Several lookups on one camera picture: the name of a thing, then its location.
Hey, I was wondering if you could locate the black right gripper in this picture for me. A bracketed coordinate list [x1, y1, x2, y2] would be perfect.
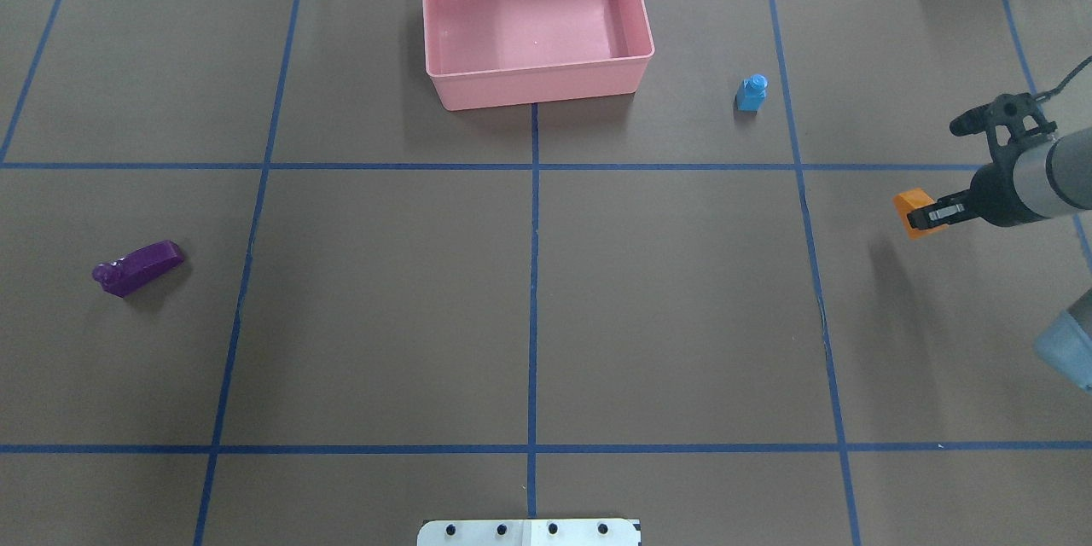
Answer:
[909, 156, 1037, 232]

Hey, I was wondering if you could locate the orange block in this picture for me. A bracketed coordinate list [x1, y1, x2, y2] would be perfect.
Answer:
[892, 188, 943, 240]

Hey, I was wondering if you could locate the small blue block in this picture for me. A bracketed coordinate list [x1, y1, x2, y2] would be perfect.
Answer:
[735, 74, 769, 112]

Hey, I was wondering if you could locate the purple block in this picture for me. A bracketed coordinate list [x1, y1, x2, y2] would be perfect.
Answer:
[92, 240, 186, 298]

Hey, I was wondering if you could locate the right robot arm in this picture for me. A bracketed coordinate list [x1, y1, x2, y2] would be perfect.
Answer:
[892, 129, 1091, 393]

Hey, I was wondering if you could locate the pink plastic box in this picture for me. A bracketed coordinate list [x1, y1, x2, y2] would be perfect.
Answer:
[422, 0, 655, 111]

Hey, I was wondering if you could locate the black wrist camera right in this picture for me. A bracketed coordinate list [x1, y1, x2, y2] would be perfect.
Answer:
[949, 94, 1057, 162]

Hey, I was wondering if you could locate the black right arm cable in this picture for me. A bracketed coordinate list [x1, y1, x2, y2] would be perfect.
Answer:
[1045, 55, 1092, 103]

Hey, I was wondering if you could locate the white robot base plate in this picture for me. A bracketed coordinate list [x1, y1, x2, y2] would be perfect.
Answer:
[416, 518, 642, 545]

